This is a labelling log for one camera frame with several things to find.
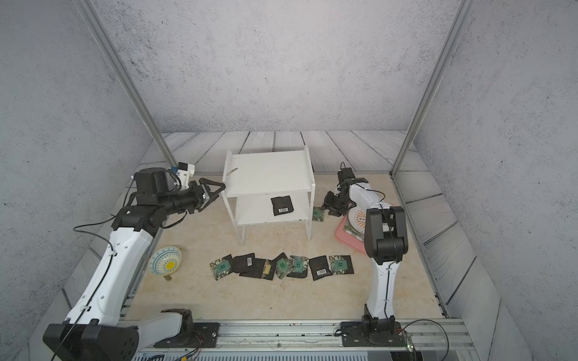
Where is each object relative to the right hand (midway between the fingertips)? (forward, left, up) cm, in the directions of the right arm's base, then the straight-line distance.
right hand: (324, 207), depth 97 cm
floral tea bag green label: (-22, -6, -8) cm, 24 cm away
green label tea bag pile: (-23, +17, -7) cm, 30 cm away
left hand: (-13, +33, +27) cm, 45 cm away
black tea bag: (-22, +32, -6) cm, 40 cm away
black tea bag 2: (-25, +27, -6) cm, 37 cm away
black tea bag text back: (-4, +18, +8) cm, 20 cm away
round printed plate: (-1, -15, -7) cm, 17 cm away
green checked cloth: (-6, -10, -7) cm, 14 cm away
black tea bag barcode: (-23, +3, -8) cm, 24 cm away
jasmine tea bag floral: (-23, +11, -8) cm, 26 cm away
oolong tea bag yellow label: (-25, +22, -7) cm, 34 cm away
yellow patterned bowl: (-22, +63, -5) cm, 67 cm away
